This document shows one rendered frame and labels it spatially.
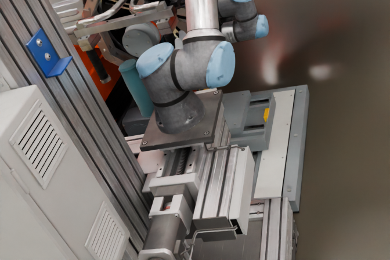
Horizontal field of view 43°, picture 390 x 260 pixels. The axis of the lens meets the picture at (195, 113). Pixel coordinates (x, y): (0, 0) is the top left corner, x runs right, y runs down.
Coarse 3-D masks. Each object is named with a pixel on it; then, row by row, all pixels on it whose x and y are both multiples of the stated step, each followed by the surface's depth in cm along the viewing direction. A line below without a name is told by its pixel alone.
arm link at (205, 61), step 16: (192, 0) 130; (208, 0) 130; (192, 16) 130; (208, 16) 129; (192, 32) 129; (208, 32) 128; (192, 48) 128; (208, 48) 127; (224, 48) 127; (176, 64) 130; (192, 64) 128; (208, 64) 126; (224, 64) 128; (192, 80) 130; (208, 80) 128; (224, 80) 128
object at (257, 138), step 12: (252, 96) 261; (264, 96) 260; (252, 108) 253; (264, 108) 252; (252, 120) 248; (264, 120) 245; (252, 132) 237; (264, 132) 234; (240, 144) 236; (252, 144) 235; (264, 144) 233
